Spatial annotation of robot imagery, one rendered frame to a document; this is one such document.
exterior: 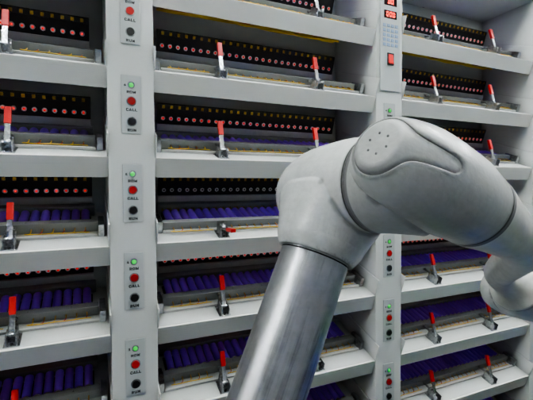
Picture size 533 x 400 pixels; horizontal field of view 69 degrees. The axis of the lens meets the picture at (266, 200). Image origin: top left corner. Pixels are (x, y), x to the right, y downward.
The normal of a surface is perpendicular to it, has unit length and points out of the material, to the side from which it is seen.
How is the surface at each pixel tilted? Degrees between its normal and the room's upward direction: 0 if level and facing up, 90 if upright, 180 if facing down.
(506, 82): 90
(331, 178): 82
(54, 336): 19
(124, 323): 90
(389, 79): 90
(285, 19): 109
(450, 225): 142
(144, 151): 90
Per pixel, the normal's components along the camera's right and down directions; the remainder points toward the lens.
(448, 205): 0.07, 0.58
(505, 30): -0.91, 0.02
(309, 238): -0.38, 0.14
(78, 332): 0.13, -0.94
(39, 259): 0.39, 0.36
